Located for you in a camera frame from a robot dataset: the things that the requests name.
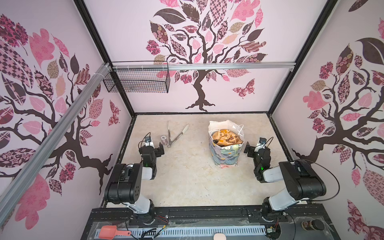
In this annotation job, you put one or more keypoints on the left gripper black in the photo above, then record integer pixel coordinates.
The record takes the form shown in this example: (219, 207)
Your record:
(158, 150)

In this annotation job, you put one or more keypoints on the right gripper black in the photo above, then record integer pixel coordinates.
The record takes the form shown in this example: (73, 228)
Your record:
(249, 149)

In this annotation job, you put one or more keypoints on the colourful paper bag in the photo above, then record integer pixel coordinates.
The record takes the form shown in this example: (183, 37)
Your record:
(225, 156)

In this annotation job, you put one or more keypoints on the orange snack bag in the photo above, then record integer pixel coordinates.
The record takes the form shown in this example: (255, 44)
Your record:
(224, 138)

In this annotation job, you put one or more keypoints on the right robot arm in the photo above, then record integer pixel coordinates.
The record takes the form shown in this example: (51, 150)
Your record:
(302, 183)

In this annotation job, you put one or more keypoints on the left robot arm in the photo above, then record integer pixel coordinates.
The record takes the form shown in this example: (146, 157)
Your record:
(124, 184)

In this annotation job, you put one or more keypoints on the small glass jar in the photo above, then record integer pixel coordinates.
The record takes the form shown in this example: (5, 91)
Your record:
(164, 140)

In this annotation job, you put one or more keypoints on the metal tongs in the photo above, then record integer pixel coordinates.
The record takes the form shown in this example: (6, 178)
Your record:
(169, 133)

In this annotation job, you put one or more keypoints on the pink plastic scoop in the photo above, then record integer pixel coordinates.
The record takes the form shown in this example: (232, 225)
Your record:
(110, 232)

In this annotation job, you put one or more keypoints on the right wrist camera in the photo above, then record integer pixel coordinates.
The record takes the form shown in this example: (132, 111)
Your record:
(262, 142)

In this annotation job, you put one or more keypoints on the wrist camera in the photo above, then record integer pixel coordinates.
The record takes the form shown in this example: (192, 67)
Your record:
(149, 142)
(262, 142)

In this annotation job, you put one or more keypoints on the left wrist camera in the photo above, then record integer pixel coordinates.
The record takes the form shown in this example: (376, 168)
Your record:
(149, 142)

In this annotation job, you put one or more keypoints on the white handled knife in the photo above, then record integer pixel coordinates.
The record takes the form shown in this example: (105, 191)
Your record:
(180, 134)

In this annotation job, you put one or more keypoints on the black wire basket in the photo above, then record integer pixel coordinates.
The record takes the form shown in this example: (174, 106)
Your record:
(138, 77)

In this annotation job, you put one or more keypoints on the white slotted cable duct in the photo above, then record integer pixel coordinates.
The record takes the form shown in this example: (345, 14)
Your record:
(181, 232)

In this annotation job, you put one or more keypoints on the back aluminium rail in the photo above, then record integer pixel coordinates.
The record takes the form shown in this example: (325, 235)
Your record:
(204, 66)

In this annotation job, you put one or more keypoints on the aluminium rail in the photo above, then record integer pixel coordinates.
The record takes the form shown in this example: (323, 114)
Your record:
(204, 66)
(24, 179)

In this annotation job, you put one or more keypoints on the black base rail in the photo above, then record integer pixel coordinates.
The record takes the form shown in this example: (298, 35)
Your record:
(285, 225)

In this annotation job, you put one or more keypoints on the left aluminium rail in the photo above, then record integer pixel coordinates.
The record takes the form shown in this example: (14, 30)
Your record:
(24, 179)

